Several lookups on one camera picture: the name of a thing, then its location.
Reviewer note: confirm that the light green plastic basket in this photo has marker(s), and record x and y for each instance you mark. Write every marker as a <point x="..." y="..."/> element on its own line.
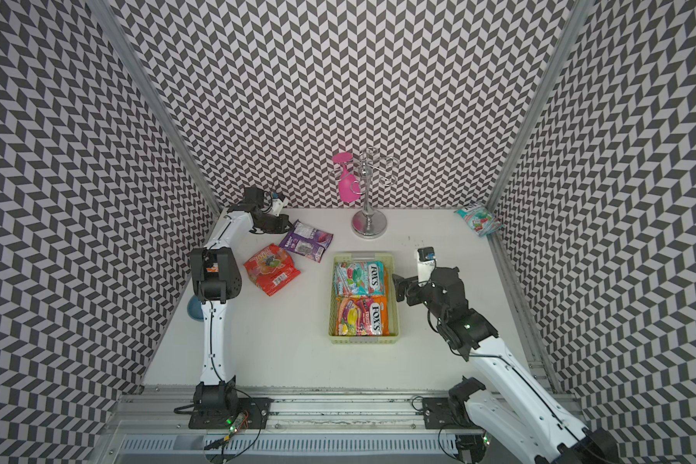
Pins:
<point x="388" y="260"/>

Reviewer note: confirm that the red 100 candy bag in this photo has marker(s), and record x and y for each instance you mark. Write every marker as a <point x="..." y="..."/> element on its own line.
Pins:
<point x="271" y="269"/>

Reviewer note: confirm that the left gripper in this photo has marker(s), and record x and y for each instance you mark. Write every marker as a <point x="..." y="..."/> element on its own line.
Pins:
<point x="281" y="228"/>

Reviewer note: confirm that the teal Fox's mint bag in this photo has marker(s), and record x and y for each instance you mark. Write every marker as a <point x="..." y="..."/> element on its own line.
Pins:
<point x="359" y="279"/>

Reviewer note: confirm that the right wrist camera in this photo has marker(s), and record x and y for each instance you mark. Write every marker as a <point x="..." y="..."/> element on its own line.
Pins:
<point x="426" y="264"/>

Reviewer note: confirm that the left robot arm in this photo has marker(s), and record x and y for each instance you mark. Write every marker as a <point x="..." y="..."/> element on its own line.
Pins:
<point x="217" y="281"/>

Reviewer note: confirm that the purple Fox's berries bag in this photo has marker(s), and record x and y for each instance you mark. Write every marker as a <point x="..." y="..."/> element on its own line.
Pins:
<point x="307" y="241"/>

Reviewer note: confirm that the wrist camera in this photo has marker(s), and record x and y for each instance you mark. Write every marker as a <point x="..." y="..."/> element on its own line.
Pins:
<point x="278" y="203"/>
<point x="426" y="264"/>

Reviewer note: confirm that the blue bowl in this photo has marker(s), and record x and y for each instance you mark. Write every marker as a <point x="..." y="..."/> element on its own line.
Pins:
<point x="195" y="309"/>

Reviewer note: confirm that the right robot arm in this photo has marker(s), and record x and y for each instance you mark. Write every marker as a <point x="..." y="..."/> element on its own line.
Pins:
<point x="507" y="401"/>

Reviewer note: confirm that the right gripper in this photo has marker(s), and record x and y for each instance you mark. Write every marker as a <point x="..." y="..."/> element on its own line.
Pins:
<point x="412" y="287"/>

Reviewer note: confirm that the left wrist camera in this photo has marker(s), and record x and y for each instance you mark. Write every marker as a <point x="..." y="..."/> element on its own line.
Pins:
<point x="278" y="203"/>

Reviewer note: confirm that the pink plastic wine glass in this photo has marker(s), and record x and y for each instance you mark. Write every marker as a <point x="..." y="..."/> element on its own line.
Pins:
<point x="348" y="184"/>

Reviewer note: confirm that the chrome glass holder stand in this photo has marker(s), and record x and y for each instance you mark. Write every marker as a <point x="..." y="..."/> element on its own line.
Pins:
<point x="373" y="169"/>

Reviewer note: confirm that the aluminium front rail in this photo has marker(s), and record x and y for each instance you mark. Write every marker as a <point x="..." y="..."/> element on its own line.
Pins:
<point x="296" y="411"/>

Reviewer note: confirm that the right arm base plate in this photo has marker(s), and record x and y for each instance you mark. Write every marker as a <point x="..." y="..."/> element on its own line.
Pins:
<point x="442" y="412"/>

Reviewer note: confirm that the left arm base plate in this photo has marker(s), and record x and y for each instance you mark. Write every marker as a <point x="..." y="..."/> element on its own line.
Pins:
<point x="257" y="410"/>

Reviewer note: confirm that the orange Fox's bag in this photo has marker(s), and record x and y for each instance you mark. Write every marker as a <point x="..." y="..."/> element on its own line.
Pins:
<point x="362" y="316"/>

